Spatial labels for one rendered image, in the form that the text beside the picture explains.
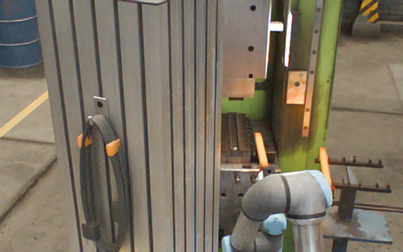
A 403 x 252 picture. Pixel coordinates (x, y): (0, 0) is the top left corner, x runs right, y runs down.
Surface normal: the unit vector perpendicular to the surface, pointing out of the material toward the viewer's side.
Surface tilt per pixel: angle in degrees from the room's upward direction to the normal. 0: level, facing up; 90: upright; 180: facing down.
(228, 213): 90
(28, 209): 0
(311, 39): 90
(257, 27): 90
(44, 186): 0
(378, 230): 0
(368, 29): 90
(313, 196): 64
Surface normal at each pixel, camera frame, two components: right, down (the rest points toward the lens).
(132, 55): -0.45, 0.40
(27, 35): 0.74, 0.30
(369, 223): 0.00, -0.89
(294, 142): -0.02, 0.45
